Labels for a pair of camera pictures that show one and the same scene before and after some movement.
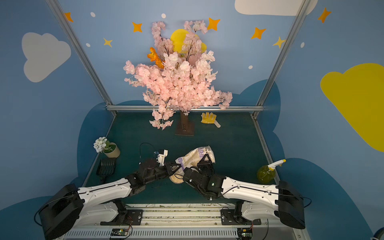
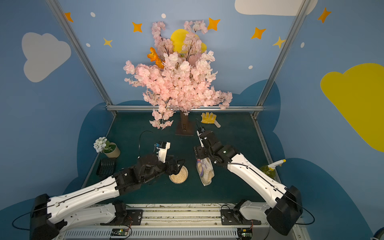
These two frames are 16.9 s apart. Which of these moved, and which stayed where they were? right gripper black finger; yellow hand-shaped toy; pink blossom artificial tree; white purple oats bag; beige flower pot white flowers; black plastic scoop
Moved: white purple oats bag; right gripper black finger
Stayed: black plastic scoop; yellow hand-shaped toy; beige flower pot white flowers; pink blossom artificial tree
